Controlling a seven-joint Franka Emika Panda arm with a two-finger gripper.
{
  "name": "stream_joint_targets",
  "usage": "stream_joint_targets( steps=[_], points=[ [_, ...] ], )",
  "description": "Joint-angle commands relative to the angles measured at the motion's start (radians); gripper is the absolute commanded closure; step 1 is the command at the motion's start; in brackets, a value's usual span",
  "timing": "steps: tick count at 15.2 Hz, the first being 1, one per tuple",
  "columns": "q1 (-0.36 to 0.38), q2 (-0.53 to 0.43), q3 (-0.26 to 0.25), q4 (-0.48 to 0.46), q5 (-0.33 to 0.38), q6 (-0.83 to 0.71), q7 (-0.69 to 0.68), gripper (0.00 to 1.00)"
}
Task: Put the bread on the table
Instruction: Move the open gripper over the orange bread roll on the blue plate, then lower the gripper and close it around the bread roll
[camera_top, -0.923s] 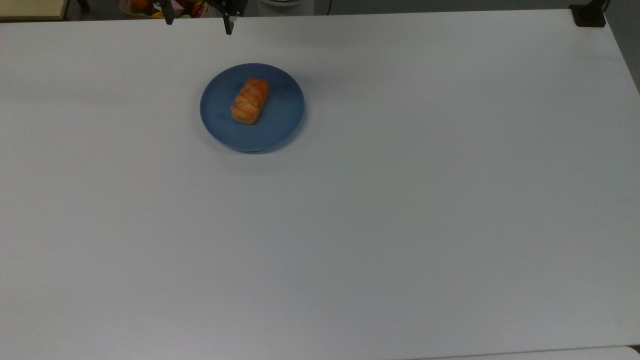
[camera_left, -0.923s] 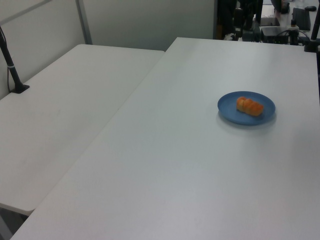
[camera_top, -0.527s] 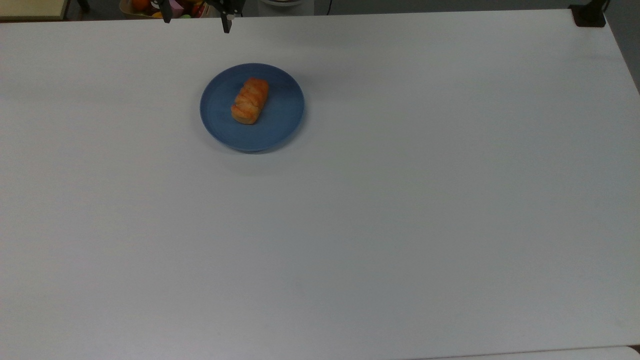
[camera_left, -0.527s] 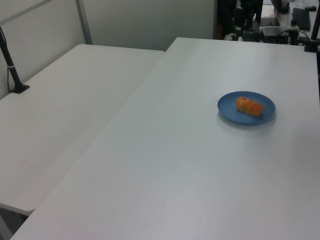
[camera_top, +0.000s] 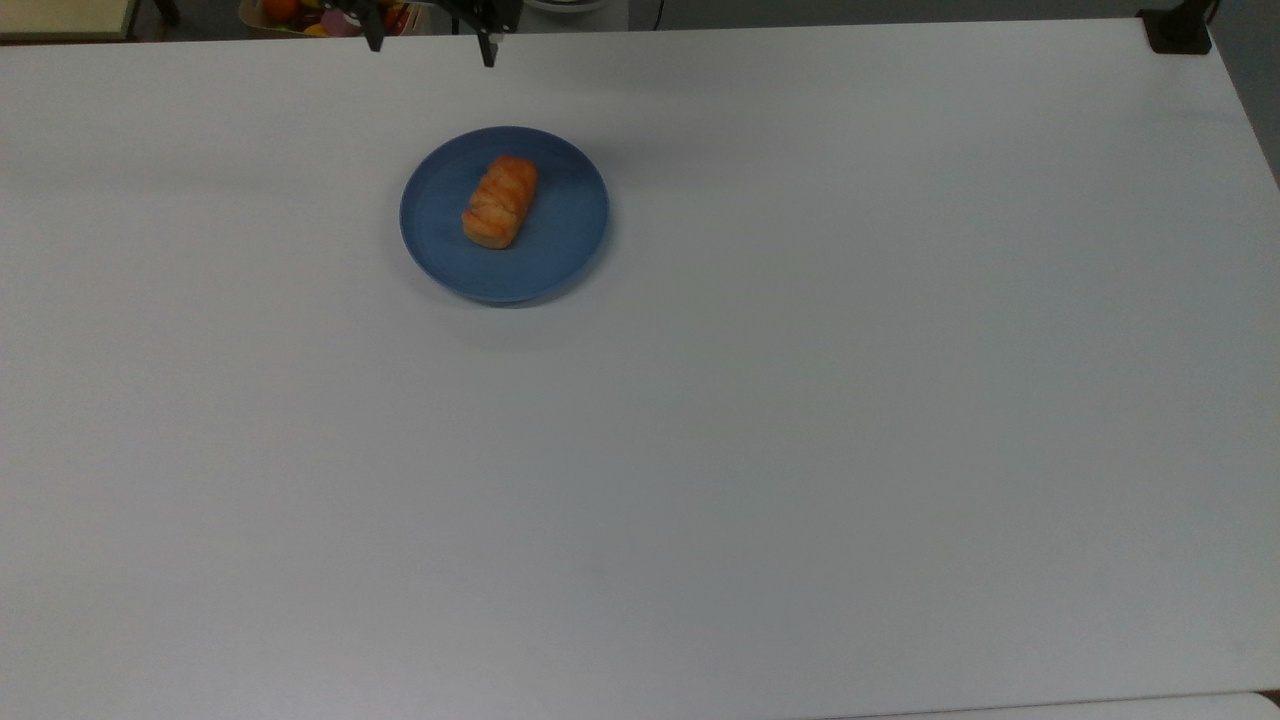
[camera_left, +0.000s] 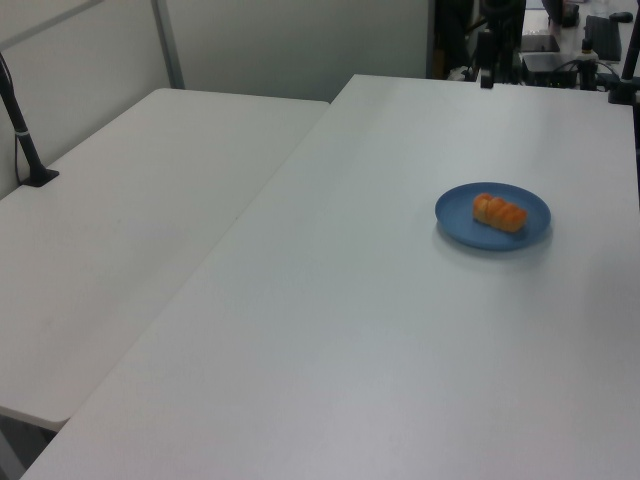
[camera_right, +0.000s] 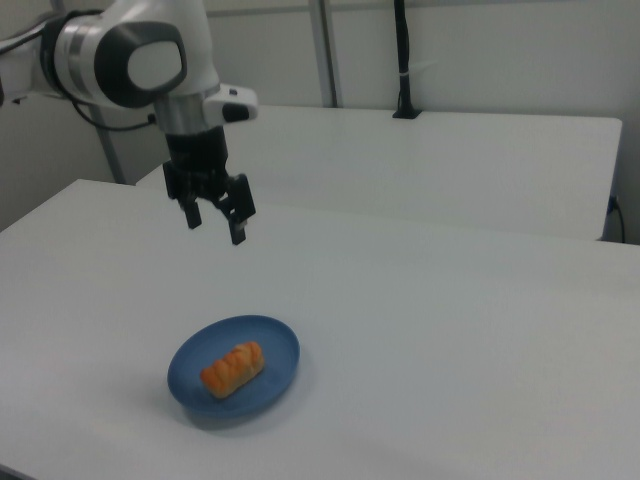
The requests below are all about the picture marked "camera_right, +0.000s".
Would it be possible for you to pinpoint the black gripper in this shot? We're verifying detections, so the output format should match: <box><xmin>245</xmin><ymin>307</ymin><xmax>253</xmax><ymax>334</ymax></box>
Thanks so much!
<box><xmin>163</xmin><ymin>124</ymin><xmax>258</xmax><ymax>246</ymax></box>

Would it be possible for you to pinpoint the orange bread loaf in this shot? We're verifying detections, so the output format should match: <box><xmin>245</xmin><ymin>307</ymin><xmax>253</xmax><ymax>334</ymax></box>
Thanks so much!
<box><xmin>200</xmin><ymin>340</ymin><xmax>265</xmax><ymax>400</ymax></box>

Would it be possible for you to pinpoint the grey metal partition post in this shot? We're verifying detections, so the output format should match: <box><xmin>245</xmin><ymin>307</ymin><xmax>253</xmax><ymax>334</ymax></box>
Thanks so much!
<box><xmin>307</xmin><ymin>0</ymin><xmax>346</xmax><ymax>109</ymax></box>
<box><xmin>93</xmin><ymin>119</ymin><xmax>127</xmax><ymax>185</ymax></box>

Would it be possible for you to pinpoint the white side table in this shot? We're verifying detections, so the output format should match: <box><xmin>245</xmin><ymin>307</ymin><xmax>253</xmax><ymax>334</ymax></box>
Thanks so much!
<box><xmin>134</xmin><ymin>104</ymin><xmax>624</xmax><ymax>243</ymax></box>

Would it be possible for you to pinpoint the white zip tie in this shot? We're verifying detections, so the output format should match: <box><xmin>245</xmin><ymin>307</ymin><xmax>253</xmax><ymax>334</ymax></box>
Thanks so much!
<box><xmin>398</xmin><ymin>61</ymin><xmax>437</xmax><ymax>79</ymax></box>

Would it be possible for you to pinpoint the blue round plate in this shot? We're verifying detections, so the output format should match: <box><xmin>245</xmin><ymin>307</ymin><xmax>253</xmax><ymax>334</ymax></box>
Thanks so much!
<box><xmin>167</xmin><ymin>314</ymin><xmax>302</xmax><ymax>420</ymax></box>

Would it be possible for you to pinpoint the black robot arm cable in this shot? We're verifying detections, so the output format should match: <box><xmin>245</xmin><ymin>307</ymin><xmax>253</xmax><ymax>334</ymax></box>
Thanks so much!
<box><xmin>67</xmin><ymin>94</ymin><xmax>157</xmax><ymax>133</ymax></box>

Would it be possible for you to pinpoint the black camera pole with clamp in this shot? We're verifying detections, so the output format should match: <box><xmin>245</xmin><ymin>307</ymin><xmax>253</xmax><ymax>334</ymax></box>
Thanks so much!
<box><xmin>391</xmin><ymin>0</ymin><xmax>424</xmax><ymax>121</ymax></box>

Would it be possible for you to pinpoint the black power cable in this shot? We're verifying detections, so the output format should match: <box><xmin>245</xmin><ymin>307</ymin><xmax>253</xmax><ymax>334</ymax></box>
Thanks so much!
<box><xmin>606</xmin><ymin>194</ymin><xmax>627</xmax><ymax>244</ymax></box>

